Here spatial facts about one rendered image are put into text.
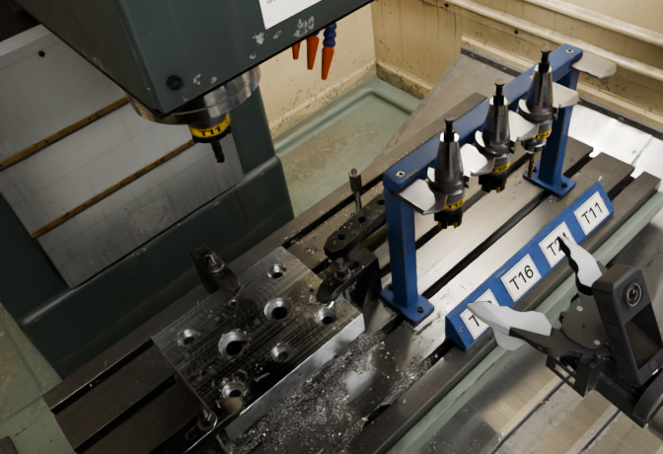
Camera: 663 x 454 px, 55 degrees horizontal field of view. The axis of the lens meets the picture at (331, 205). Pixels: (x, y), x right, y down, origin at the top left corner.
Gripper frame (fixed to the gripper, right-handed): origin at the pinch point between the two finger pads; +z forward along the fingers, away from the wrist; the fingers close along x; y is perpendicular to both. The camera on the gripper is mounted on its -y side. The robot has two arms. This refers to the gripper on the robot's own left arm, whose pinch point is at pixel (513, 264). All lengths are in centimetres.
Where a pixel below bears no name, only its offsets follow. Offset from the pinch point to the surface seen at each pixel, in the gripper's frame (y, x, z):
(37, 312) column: 42, -53, 77
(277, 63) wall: 44, 36, 122
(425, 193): 8.4, 6.1, 21.9
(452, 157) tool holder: 3.1, 10.4, 20.8
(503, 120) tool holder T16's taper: 3.2, 21.7, 21.6
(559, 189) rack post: 39, 48, 27
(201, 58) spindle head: -33.2, -24.2, 12.7
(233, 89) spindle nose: -20.3, -17.2, 25.9
